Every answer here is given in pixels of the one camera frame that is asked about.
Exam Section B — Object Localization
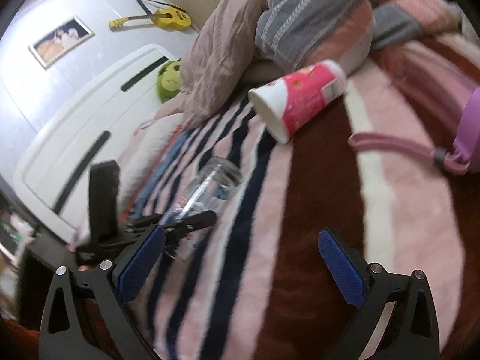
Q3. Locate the green plush toy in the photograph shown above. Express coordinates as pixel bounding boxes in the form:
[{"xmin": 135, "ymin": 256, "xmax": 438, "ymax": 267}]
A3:
[{"xmin": 156, "ymin": 59, "xmax": 183, "ymax": 102}]

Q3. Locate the red white paper cup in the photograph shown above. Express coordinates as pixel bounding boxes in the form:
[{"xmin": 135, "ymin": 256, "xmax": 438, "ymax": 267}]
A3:
[{"xmin": 247, "ymin": 59, "xmax": 347, "ymax": 144}]

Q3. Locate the grey pink striped pillow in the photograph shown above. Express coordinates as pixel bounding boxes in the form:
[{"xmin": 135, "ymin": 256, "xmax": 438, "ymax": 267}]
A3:
[{"xmin": 255, "ymin": 0, "xmax": 374, "ymax": 75}]

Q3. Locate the striped pink fleece blanket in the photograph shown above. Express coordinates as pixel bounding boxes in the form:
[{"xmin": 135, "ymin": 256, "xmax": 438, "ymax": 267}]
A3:
[{"xmin": 129, "ymin": 34, "xmax": 479, "ymax": 359}]

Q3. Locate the pink purple water bottle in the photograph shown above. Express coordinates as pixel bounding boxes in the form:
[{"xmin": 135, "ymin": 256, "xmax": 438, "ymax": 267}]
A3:
[{"xmin": 347, "ymin": 85, "xmax": 480, "ymax": 176}]

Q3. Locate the white bed headboard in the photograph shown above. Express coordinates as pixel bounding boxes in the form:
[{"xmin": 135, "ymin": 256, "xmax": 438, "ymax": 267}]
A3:
[{"xmin": 14, "ymin": 44, "xmax": 175, "ymax": 243}]

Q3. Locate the yellow ukulele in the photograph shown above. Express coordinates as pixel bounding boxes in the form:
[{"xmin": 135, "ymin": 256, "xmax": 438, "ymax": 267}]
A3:
[{"xmin": 108, "ymin": 0, "xmax": 192, "ymax": 31}]

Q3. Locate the clear glass cup with stickers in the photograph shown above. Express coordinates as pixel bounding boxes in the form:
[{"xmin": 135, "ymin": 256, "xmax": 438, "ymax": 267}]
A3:
[{"xmin": 161, "ymin": 156, "xmax": 242, "ymax": 261}]

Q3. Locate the framed photo on wall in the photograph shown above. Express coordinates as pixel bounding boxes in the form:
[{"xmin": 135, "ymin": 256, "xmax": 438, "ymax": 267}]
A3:
[{"xmin": 28, "ymin": 16, "xmax": 95, "ymax": 69}]

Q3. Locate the mauve crumpled duvet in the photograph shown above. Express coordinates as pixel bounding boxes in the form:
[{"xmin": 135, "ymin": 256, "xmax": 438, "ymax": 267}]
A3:
[{"xmin": 154, "ymin": 0, "xmax": 286, "ymax": 128}]

